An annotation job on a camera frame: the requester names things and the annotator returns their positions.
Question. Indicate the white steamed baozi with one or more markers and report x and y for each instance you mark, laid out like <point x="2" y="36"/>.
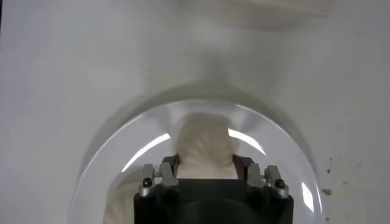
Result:
<point x="204" y="143"/>

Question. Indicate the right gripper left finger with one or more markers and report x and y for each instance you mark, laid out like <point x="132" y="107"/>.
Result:
<point x="166" y="173"/>

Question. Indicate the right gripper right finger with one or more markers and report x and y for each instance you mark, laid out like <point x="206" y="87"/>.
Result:
<point x="253" y="173"/>

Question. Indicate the cream electric cooker base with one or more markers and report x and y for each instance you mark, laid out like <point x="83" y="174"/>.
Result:
<point x="259" y="12"/>

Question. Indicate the white round plate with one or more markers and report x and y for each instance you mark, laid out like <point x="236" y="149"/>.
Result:
<point x="274" y="170"/>

